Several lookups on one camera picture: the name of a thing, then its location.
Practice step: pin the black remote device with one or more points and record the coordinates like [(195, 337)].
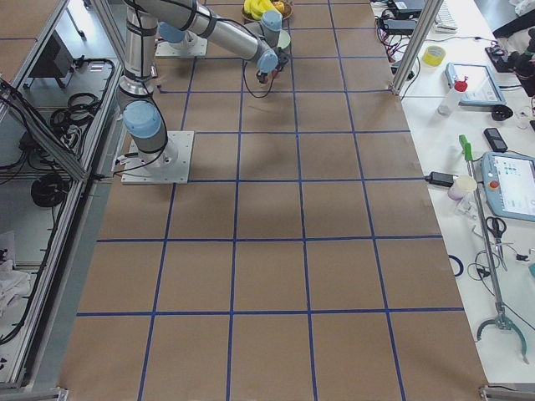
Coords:
[(495, 140)]

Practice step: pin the yellow tape roll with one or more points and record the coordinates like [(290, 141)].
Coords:
[(433, 55)]

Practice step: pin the white paper cup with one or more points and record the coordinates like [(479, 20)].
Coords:
[(462, 186)]

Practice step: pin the yellow banana bunch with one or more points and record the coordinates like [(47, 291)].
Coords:
[(256, 8)]

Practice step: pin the black power adapter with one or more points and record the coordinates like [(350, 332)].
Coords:
[(440, 179)]

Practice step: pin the long reach grabber tool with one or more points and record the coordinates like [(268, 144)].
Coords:
[(501, 321)]

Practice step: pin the teach pendant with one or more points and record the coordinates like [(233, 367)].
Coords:
[(509, 185), (482, 87)]

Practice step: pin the light green plate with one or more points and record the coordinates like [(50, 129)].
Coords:
[(284, 40)]

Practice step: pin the black scissors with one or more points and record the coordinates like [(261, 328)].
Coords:
[(497, 227)]

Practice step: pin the far teach pendant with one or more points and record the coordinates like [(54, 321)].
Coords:
[(482, 87)]

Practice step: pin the near teach pendant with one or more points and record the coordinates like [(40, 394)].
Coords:
[(509, 185)]

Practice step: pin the aluminium frame post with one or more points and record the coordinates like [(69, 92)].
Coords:
[(426, 20)]

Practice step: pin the clear bottle red cap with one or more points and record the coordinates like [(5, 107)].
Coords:
[(453, 97)]

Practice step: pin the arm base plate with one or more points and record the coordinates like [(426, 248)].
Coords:
[(196, 48), (172, 166)]

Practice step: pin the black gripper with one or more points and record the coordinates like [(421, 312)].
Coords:
[(282, 59)]

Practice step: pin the black power brick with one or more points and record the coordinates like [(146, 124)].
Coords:
[(399, 27)]

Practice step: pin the black small bowl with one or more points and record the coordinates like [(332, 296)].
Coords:
[(501, 112)]

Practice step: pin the white crumpled cloth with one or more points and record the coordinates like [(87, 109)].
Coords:
[(14, 284)]

